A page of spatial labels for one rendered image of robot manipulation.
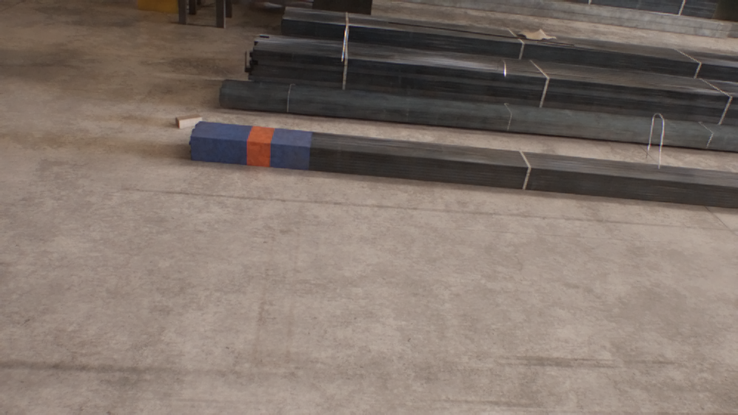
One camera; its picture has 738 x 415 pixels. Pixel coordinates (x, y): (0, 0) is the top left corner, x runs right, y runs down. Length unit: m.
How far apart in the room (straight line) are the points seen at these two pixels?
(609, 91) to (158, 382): 4.03
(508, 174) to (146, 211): 2.16
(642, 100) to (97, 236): 4.16
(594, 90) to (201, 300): 3.58
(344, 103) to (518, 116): 1.34
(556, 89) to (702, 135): 1.26
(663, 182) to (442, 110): 1.62
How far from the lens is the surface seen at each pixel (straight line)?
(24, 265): 2.93
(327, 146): 3.55
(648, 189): 4.12
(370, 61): 4.50
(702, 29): 11.12
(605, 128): 4.91
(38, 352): 2.47
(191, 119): 4.14
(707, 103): 5.54
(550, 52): 5.48
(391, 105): 4.37
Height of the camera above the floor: 1.64
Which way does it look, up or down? 30 degrees down
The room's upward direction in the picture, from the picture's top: 7 degrees clockwise
